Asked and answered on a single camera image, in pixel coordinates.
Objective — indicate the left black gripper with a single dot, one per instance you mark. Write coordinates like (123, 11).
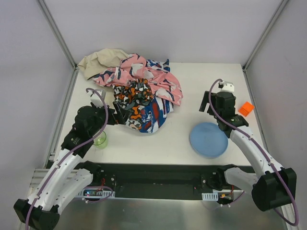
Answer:
(117, 112)

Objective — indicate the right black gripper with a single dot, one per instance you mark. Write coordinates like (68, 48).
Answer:
(208, 103)

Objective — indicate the grey orange patterned cloth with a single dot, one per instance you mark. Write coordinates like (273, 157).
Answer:
(133, 98)

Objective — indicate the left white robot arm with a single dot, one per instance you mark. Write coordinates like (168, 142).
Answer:
(42, 209)

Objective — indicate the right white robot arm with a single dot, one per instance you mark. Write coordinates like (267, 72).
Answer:
(271, 185)

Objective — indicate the blue red patterned cloth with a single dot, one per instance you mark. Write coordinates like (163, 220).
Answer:
(154, 115)

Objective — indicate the pink patterned cloth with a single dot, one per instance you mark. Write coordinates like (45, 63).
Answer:
(162, 82)

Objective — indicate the beige cloth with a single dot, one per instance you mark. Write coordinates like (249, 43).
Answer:
(99, 61)

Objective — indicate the green plastic cup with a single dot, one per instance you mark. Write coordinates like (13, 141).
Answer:
(101, 141)

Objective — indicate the blue round plate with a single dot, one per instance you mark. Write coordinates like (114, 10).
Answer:
(208, 140)

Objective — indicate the orange plastic block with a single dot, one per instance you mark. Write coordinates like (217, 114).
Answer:
(246, 109)

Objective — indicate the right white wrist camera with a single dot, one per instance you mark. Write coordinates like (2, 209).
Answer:
(226, 86)

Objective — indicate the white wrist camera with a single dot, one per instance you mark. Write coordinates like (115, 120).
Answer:
(226, 86)
(96, 98)

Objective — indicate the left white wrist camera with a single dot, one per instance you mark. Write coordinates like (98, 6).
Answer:
(96, 98)

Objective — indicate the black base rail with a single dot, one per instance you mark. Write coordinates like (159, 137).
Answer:
(154, 181)

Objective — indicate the right aluminium frame post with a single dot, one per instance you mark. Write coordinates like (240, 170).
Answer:
(277, 13)

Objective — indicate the aluminium frame post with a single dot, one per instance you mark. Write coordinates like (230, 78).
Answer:
(277, 13)
(56, 32)

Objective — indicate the left aluminium frame post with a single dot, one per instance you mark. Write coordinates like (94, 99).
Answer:
(56, 32)

